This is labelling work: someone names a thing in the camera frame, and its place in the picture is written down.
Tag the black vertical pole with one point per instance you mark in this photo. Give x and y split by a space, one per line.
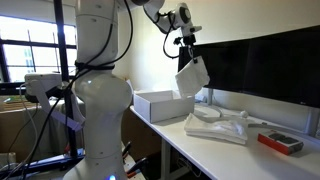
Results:
61 40

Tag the black framed window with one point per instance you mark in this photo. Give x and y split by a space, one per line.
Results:
40 50

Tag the white cardboard box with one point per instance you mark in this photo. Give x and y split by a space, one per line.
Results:
170 108

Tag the white round knob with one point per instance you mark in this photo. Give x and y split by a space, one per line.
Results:
244 114

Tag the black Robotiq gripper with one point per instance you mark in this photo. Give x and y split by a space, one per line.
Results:
189 40

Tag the black computer monitor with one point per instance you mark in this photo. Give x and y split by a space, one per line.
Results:
290 66
226 66

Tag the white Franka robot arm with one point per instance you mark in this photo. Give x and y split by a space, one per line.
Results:
100 100

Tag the red black hand tool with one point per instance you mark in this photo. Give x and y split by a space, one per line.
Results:
133 166

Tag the white table leg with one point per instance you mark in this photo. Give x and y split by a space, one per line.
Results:
165 160

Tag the green book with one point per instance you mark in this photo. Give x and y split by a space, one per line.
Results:
13 99

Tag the white device on bracket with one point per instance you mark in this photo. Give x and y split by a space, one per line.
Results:
43 81

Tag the red box with dark top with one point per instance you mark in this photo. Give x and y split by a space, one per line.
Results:
276 145

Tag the brown cardboard box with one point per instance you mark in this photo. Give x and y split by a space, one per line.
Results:
136 133

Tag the white monitor stand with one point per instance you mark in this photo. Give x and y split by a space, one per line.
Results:
311 121
210 96

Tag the brown wooden cabinet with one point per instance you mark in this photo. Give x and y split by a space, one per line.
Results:
13 126

